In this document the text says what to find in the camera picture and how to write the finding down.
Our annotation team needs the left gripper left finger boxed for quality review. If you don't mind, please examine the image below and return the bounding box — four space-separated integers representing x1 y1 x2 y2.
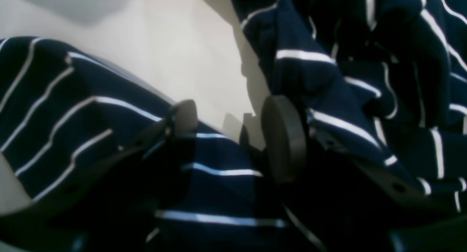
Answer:
1 100 199 223

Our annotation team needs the navy white striped t-shirt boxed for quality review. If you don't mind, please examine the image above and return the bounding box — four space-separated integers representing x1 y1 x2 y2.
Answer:
1 0 466 252

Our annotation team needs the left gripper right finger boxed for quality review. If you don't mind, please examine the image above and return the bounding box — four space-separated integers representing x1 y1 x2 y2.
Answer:
261 96 466 223

